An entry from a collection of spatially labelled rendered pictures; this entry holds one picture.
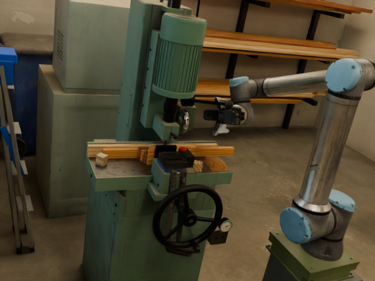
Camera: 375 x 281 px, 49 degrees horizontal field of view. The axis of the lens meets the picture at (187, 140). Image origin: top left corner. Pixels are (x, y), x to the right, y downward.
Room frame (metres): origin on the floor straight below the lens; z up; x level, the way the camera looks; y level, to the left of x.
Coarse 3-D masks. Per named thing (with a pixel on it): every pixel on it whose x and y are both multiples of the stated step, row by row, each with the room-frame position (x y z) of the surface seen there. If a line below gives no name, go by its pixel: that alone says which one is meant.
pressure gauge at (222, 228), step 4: (220, 220) 1.57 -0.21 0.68; (224, 220) 1.57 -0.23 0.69; (228, 220) 1.57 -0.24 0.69; (220, 224) 1.56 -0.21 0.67; (224, 224) 1.56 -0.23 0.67; (228, 224) 1.57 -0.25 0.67; (232, 224) 1.58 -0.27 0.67; (220, 228) 1.55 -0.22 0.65; (224, 228) 1.57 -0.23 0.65; (228, 228) 1.58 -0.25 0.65
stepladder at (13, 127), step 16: (0, 48) 2.00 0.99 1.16; (0, 64) 1.88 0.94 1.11; (0, 80) 1.88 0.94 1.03; (0, 96) 1.88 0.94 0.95; (0, 112) 1.88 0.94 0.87; (0, 128) 1.87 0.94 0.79; (16, 128) 1.99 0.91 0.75; (16, 144) 1.91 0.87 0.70; (16, 160) 1.90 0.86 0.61; (16, 208) 1.93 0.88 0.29; (32, 208) 1.99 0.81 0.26; (16, 224) 1.91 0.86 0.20; (16, 240) 1.91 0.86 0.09; (32, 240) 1.97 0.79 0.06
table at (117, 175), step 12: (96, 168) 1.43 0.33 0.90; (108, 168) 1.45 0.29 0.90; (120, 168) 1.47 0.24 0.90; (132, 168) 1.49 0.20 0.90; (144, 168) 1.51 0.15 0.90; (204, 168) 1.61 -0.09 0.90; (228, 168) 1.65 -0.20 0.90; (96, 180) 1.36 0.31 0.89; (108, 180) 1.38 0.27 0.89; (120, 180) 1.40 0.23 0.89; (132, 180) 1.43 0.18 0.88; (144, 180) 1.45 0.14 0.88; (204, 180) 1.57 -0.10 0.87; (216, 180) 1.60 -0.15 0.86; (228, 180) 1.62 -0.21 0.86; (156, 192) 1.39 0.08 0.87; (192, 192) 1.44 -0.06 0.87
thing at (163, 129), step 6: (156, 114) 1.71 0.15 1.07; (162, 114) 1.72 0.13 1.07; (156, 120) 1.68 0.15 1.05; (162, 120) 1.65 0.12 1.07; (156, 126) 1.67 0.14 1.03; (162, 126) 1.61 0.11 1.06; (168, 126) 1.60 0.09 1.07; (174, 126) 1.61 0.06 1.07; (156, 132) 1.66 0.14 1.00; (162, 132) 1.60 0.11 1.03; (168, 132) 1.60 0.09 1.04; (174, 132) 1.62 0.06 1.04; (162, 138) 1.60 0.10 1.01; (168, 138) 1.61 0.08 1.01
